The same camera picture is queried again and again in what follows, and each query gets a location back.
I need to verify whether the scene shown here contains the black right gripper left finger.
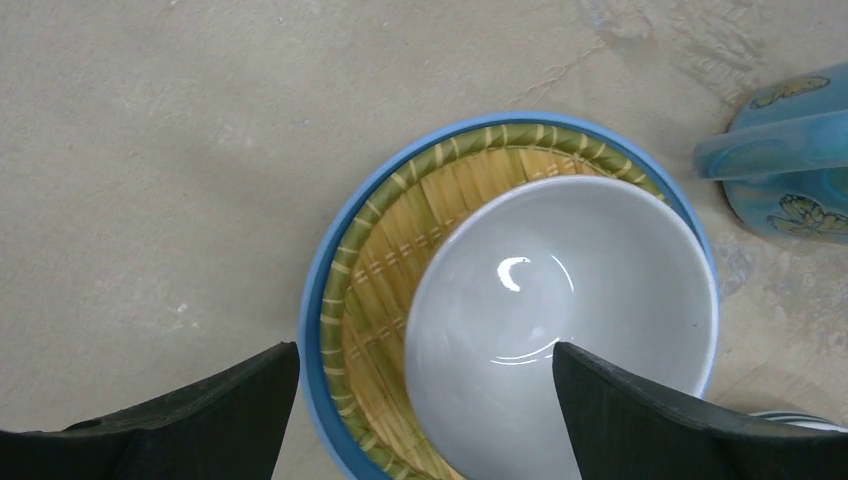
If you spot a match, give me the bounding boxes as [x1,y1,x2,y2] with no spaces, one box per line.
[1,342,300,479]

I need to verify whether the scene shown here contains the blue butterfly mug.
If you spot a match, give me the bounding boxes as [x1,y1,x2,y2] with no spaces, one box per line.
[693,63,847,244]

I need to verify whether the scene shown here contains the striped rim white plate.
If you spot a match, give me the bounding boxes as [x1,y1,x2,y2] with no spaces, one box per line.
[751,411,847,433]

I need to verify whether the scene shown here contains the white ceramic bowl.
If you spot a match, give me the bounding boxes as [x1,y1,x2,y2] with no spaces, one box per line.
[404,175,719,479]

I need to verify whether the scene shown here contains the blue plate with bamboo pattern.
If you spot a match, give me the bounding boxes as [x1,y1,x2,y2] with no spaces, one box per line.
[297,111,711,479]

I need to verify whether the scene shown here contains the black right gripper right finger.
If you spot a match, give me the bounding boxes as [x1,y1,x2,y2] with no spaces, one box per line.
[552,342,847,479]

